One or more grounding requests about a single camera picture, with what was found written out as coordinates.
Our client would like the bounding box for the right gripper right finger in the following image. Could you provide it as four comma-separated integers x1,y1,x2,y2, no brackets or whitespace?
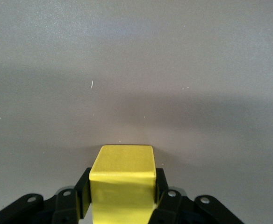
148,168,244,224

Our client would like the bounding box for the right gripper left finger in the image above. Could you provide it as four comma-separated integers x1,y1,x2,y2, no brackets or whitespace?
0,167,92,224

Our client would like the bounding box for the yellow wooden block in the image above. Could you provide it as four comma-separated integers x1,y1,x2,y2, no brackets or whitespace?
89,144,157,224

